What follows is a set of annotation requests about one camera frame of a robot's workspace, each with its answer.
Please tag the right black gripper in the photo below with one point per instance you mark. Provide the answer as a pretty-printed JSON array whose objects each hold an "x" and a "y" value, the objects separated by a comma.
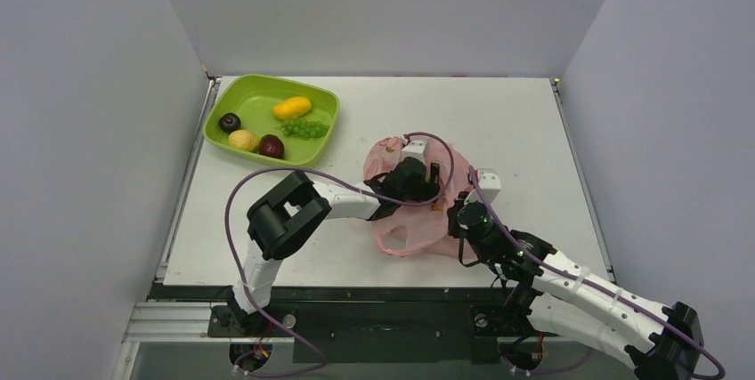
[{"x": 461, "y": 206}]

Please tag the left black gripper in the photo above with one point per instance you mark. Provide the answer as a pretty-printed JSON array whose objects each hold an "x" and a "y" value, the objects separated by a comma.
[{"x": 426, "y": 190}]

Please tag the pink plastic bag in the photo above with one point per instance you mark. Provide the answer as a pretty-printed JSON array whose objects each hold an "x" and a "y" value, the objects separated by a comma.
[{"x": 415, "y": 230}]

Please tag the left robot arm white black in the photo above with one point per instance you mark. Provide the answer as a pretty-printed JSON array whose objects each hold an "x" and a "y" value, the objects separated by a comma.
[{"x": 287, "y": 215}]

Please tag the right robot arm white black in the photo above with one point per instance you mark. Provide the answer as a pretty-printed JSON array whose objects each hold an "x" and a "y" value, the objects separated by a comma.
[{"x": 559, "y": 296}]

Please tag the green fake grapes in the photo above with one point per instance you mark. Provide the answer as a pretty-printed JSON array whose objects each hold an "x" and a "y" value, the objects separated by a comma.
[{"x": 303, "y": 128}]

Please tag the yellow fake mango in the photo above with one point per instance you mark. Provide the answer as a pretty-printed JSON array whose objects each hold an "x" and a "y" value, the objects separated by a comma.
[{"x": 291, "y": 108}]

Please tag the dark red fake apple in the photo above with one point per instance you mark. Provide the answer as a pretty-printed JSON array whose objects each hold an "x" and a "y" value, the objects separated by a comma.
[{"x": 271, "y": 146}]

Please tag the yellow fake lemon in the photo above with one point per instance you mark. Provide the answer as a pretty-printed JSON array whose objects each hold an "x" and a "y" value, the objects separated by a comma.
[{"x": 243, "y": 140}]

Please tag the dark fake mangosteen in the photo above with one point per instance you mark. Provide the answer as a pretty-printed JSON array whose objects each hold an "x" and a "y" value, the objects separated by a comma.
[{"x": 229, "y": 123}]

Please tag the green plastic tray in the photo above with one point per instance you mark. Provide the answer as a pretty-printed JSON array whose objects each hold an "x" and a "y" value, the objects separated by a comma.
[{"x": 252, "y": 99}]

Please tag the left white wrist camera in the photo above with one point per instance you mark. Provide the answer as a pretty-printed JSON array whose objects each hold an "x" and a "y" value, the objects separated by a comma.
[{"x": 415, "y": 149}]

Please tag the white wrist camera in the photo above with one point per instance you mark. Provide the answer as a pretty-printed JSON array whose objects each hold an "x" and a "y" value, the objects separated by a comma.
[
  {"x": 486, "y": 186},
  {"x": 415, "y": 149}
]

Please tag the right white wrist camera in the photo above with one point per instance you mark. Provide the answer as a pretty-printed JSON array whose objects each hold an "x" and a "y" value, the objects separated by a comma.
[{"x": 486, "y": 186}]

